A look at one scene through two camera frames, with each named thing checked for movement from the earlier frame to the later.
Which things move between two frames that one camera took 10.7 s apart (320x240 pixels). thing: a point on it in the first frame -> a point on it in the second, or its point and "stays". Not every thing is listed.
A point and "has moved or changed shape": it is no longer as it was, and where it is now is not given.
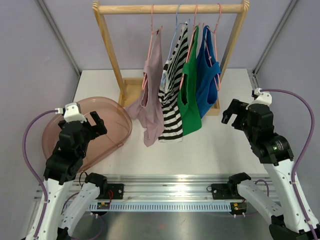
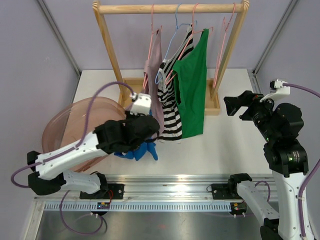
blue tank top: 207,71 -> 139,152
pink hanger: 186,58 has moved or changed shape
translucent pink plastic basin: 118,124 stays
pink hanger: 206,28 -> 221,45
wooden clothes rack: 128,89 stays
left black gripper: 102,129 -> 129,116
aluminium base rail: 166,193 stays
